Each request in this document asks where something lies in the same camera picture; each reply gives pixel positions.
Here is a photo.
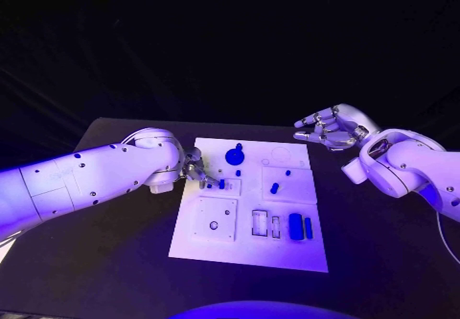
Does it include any white task board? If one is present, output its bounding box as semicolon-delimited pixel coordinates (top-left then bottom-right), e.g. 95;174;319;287
168;137;330;273

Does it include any blue gear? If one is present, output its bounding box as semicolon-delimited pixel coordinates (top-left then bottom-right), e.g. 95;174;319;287
225;142;247;165

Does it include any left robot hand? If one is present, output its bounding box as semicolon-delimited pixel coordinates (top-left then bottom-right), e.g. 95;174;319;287
181;146;222;189

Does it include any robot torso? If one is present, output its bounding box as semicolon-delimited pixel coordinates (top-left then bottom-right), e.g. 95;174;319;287
176;300;356;319

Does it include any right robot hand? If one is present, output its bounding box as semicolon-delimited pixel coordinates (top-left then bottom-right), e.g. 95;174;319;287
293;103;382;152

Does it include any large blue cylinder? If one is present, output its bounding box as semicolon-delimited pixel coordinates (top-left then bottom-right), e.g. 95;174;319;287
287;213;305;241

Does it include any white cable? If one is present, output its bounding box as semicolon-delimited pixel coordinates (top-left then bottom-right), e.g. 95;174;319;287
436;209;460;265

